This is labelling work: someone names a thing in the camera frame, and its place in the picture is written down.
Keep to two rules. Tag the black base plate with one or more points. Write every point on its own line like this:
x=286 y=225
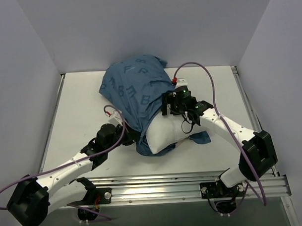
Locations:
x=218 y=189
x=97 y=196

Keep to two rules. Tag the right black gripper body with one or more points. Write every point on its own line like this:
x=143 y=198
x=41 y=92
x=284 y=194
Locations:
x=164 y=103

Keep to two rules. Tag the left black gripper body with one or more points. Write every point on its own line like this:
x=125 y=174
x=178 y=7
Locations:
x=131 y=137

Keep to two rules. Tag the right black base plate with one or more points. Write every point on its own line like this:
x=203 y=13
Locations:
x=218 y=189

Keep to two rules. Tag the blue patterned pillowcase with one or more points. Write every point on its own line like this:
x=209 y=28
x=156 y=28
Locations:
x=134 y=87

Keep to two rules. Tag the aluminium front rail frame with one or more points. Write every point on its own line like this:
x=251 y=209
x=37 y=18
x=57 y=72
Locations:
x=166 y=188

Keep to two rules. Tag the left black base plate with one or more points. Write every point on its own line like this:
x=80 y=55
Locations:
x=97 y=196

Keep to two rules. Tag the white pillow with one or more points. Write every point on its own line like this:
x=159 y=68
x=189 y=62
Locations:
x=164 y=132

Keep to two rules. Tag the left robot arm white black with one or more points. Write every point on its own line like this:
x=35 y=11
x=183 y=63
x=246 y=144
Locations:
x=36 y=197

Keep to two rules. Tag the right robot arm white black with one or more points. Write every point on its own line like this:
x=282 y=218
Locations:
x=257 y=152

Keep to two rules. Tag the aluminium rail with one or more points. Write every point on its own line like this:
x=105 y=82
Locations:
x=52 y=123
x=254 y=121

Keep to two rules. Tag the aluminium left side rail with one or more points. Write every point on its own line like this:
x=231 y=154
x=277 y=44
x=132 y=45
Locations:
x=52 y=123

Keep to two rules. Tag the aluminium right side rail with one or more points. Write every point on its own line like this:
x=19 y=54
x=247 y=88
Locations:
x=254 y=121

